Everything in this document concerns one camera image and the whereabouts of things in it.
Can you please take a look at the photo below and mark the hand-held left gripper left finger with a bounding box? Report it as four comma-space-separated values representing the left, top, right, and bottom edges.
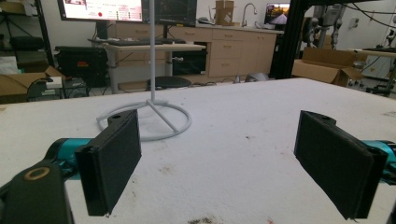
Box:
46, 108, 143, 217

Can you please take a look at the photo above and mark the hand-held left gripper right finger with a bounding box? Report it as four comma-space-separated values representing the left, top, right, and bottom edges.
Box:
293, 109, 396, 220

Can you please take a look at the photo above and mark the large open cardboard box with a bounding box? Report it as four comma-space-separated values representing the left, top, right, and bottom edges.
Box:
290, 47, 365, 88

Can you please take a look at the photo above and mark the white power adapter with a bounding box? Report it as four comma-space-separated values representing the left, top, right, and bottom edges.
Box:
45, 76, 64, 91

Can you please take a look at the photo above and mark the black round stool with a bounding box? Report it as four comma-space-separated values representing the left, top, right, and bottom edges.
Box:
146, 76, 192, 91

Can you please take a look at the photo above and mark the black equipment case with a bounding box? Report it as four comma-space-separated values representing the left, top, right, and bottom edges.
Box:
54, 45, 109, 89

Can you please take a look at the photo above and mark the light side table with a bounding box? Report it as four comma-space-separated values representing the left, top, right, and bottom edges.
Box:
347, 47, 396, 97

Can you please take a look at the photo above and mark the black keyboard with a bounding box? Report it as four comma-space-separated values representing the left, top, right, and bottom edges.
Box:
106, 38, 165, 48

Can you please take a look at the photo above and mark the light wooden standing desk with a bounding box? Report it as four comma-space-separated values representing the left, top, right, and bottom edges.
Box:
102, 42, 207, 95

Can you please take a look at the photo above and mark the grey robot in background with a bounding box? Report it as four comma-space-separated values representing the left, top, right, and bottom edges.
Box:
302, 3, 347, 50

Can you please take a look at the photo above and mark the light wooden cabinet counter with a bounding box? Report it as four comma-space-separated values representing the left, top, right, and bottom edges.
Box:
114, 21, 278, 79

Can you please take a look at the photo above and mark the black metal shelf rack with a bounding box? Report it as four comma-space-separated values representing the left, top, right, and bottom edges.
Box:
0, 0, 56, 68

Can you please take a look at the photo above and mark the large bright monitor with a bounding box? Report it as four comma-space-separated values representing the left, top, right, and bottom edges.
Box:
56, 0, 144, 23

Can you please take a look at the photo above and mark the small monitor with sunset picture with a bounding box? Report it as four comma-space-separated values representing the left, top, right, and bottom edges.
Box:
263, 2, 291, 26

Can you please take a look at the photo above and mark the dark monitor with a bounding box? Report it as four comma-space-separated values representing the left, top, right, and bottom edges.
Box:
141, 0, 198, 28

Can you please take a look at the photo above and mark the metal sink faucet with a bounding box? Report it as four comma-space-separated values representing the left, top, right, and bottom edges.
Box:
241, 2, 259, 28

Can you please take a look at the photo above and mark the small upright cardboard box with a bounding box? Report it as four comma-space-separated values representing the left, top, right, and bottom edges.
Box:
214, 0, 235, 27

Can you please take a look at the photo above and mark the white metal ring-base stand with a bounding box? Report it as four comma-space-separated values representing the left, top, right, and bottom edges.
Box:
96, 0, 192, 143

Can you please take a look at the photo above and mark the open cardboard box with cables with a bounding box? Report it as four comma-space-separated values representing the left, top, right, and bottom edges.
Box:
0, 65, 66, 105

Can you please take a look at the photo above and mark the black metal frame post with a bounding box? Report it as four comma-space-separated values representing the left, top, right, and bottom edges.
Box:
268, 0, 396, 80

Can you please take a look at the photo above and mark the black hanging cable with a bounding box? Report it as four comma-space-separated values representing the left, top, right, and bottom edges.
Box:
340, 2, 396, 30

